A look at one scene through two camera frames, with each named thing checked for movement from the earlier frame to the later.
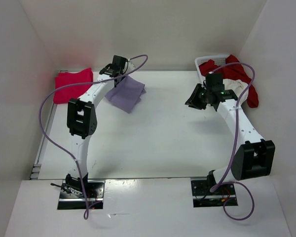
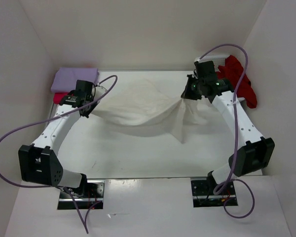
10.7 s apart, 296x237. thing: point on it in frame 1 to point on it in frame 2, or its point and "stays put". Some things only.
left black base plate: x=95 y=193 stays put
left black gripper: x=122 y=72 to x=94 y=102
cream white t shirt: x=239 y=87 to x=141 y=103
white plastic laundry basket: x=220 y=60 stays put
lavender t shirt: x=126 y=94 to x=66 y=78
